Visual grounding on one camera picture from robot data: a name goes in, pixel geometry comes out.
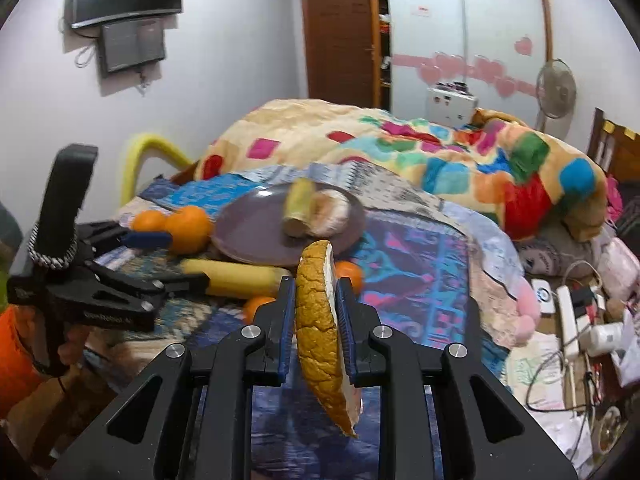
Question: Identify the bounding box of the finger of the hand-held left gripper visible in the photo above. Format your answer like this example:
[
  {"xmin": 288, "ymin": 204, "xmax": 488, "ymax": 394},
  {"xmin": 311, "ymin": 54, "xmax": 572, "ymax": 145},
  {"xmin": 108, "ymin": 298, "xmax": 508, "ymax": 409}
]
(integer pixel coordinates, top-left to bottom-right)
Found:
[
  {"xmin": 77, "ymin": 220, "xmax": 172, "ymax": 250},
  {"xmin": 92, "ymin": 259, "xmax": 211, "ymax": 297}
]

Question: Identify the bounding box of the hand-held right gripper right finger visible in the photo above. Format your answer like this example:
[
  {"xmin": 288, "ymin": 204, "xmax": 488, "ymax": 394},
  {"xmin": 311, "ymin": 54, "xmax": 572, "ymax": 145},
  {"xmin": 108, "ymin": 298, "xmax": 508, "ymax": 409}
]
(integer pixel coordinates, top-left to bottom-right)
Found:
[{"xmin": 335, "ymin": 279, "xmax": 593, "ymax": 480}]

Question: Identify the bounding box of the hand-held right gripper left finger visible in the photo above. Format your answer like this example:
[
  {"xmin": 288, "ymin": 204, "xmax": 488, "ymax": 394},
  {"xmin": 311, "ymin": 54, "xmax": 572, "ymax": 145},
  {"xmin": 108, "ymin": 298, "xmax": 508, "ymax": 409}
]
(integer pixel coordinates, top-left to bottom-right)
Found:
[{"xmin": 50, "ymin": 276, "xmax": 297, "ymax": 480}]

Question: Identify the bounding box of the purple plate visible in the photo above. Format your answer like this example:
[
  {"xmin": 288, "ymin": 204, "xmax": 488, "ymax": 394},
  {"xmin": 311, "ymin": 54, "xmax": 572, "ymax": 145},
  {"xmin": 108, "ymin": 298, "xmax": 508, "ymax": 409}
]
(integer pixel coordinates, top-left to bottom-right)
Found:
[{"xmin": 212, "ymin": 182, "xmax": 368, "ymax": 267}]

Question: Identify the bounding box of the person's left hand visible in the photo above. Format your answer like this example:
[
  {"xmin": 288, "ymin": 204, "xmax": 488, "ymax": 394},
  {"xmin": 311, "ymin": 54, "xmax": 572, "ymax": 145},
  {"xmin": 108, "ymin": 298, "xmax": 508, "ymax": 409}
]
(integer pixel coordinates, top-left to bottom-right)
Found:
[{"xmin": 56, "ymin": 325, "xmax": 90, "ymax": 376}]

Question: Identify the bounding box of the orange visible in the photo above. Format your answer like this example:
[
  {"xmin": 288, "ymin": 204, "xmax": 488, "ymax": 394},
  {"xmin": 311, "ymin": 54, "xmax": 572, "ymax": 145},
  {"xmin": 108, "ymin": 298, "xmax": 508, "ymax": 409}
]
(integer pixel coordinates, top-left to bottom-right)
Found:
[
  {"xmin": 332, "ymin": 260, "xmax": 365, "ymax": 295},
  {"xmin": 132, "ymin": 209, "xmax": 169, "ymax": 234},
  {"xmin": 166, "ymin": 205, "xmax": 214, "ymax": 254},
  {"xmin": 242, "ymin": 295, "xmax": 277, "ymax": 325}
]

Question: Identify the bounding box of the yellow banana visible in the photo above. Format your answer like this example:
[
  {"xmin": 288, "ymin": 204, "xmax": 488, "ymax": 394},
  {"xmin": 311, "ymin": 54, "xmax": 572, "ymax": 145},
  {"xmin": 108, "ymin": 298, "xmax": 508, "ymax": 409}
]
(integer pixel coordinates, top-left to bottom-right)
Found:
[{"xmin": 180, "ymin": 258, "xmax": 292, "ymax": 300}]

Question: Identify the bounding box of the blue patterned bed cloth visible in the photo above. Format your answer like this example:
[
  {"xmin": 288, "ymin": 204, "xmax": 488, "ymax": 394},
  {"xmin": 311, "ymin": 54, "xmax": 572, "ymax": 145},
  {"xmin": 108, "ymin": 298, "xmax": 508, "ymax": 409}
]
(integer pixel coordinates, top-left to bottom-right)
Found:
[{"xmin": 84, "ymin": 162, "xmax": 527, "ymax": 480}]

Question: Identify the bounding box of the yellow foam tube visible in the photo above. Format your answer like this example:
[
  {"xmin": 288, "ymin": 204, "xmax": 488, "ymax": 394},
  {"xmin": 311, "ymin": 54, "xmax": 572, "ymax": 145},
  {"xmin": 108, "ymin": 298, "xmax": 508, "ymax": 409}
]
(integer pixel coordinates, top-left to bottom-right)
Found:
[{"xmin": 119, "ymin": 132, "xmax": 195, "ymax": 207}]

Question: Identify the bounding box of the bread roll on plate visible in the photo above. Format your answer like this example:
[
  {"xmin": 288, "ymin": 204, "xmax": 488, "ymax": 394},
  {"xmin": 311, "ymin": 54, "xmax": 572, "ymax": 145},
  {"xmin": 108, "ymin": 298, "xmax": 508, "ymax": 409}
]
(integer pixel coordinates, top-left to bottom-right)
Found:
[{"xmin": 306, "ymin": 189, "xmax": 352, "ymax": 237}]

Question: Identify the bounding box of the yellow-green banana piece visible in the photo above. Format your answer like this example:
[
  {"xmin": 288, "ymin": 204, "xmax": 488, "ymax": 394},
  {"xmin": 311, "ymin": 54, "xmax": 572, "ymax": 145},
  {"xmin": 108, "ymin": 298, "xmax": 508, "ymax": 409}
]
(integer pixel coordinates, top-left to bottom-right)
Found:
[{"xmin": 281, "ymin": 177, "xmax": 322, "ymax": 239}]

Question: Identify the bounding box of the person's orange clothing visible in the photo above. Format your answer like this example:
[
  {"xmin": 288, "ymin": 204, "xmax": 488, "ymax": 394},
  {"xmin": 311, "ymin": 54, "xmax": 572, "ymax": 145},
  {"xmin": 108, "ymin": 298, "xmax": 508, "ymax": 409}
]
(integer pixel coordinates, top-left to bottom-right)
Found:
[{"xmin": 0, "ymin": 304, "xmax": 47, "ymax": 418}]

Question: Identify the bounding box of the pink plush toy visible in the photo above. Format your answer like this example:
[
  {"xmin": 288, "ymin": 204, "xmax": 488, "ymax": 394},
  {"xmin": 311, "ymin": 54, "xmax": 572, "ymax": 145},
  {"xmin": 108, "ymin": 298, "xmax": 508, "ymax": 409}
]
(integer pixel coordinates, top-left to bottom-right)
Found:
[{"xmin": 515, "ymin": 277, "xmax": 542, "ymax": 332}]

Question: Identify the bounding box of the colourful patchwork blanket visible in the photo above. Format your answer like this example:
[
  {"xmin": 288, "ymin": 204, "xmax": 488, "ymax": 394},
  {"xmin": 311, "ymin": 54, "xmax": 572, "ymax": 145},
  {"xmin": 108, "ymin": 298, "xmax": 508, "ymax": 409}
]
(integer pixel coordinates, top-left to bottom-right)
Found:
[{"xmin": 196, "ymin": 98, "xmax": 610, "ymax": 242}]

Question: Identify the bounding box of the small white round-button device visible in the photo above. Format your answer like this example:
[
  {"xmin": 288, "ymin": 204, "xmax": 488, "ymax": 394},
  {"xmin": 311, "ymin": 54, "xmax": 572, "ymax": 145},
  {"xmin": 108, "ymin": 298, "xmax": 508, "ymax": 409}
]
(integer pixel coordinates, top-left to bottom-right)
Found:
[{"xmin": 531, "ymin": 279, "xmax": 555, "ymax": 315}]

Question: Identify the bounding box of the white power strip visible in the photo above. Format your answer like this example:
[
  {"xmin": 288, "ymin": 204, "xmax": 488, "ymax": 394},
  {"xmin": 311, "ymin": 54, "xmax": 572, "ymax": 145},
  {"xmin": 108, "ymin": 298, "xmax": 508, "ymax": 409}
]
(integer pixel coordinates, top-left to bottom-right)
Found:
[{"xmin": 556, "ymin": 285, "xmax": 592, "ymax": 358}]

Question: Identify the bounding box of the grey plush cushion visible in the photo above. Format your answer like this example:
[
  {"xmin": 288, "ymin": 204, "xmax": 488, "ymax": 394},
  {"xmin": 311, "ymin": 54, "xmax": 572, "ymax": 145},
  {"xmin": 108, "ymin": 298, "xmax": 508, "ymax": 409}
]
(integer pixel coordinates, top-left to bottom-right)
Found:
[{"xmin": 515, "ymin": 217, "xmax": 603, "ymax": 282}]

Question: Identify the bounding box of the white box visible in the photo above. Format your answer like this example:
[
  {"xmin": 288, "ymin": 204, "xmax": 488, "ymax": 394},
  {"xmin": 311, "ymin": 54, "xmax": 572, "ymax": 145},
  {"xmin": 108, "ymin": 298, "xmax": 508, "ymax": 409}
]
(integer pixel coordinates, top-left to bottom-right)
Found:
[{"xmin": 426, "ymin": 85, "xmax": 477, "ymax": 127}]

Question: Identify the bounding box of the white jar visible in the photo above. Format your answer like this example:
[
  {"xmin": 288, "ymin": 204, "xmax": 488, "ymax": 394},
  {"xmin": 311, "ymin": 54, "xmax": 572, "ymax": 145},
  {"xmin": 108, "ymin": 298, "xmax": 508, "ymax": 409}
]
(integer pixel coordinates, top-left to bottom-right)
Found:
[{"xmin": 589, "ymin": 321, "xmax": 625, "ymax": 357}]

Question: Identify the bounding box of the brown wooden door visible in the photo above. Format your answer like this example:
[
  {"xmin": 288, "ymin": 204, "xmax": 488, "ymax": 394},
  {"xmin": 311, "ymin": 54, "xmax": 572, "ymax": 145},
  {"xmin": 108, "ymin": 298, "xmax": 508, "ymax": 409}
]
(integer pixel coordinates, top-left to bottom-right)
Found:
[{"xmin": 299, "ymin": 0, "xmax": 377, "ymax": 109}]

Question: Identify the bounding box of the pink cloth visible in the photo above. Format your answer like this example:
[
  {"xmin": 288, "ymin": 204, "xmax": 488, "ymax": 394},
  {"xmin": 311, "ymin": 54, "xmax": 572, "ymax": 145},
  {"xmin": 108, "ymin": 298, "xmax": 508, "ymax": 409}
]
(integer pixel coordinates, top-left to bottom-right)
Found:
[{"xmin": 597, "ymin": 177, "xmax": 640, "ymax": 306}]

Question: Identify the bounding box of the standing fan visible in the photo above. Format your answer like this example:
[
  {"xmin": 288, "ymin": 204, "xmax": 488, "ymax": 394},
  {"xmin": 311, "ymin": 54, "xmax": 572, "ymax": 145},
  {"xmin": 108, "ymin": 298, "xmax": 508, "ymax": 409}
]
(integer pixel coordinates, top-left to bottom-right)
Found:
[{"xmin": 533, "ymin": 57, "xmax": 577, "ymax": 133}]

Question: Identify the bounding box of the wooden headboard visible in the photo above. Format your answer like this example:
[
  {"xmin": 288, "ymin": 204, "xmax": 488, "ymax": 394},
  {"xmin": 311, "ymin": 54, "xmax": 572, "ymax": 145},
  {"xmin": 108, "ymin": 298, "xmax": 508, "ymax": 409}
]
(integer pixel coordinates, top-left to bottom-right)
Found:
[{"xmin": 586, "ymin": 107, "xmax": 640, "ymax": 177}]

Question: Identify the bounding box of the white wardrobe with pink hearts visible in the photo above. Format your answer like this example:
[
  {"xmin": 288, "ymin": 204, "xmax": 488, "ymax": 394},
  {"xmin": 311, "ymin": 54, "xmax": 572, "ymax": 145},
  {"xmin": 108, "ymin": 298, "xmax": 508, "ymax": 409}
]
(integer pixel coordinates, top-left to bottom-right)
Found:
[{"xmin": 387, "ymin": 0, "xmax": 555, "ymax": 128}]

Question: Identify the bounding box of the grey braided wrist cord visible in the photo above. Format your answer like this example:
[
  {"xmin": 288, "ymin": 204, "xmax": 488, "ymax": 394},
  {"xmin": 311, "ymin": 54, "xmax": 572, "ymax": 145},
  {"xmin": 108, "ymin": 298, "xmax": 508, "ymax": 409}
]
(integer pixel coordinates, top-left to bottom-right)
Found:
[{"xmin": 27, "ymin": 221, "xmax": 79, "ymax": 269}]

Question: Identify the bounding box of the small wall-mounted black screen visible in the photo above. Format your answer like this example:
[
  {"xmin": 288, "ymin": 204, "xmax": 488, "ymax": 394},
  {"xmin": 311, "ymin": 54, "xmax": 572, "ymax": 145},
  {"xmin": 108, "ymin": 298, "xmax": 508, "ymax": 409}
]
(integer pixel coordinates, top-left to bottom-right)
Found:
[{"xmin": 97, "ymin": 15, "xmax": 167, "ymax": 79}]

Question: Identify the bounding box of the black cable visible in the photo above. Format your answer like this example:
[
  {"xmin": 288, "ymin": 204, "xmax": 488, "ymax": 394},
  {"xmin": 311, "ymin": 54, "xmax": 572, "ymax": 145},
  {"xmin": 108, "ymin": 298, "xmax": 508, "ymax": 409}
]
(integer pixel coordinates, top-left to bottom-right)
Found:
[{"xmin": 522, "ymin": 260, "xmax": 608, "ymax": 413}]

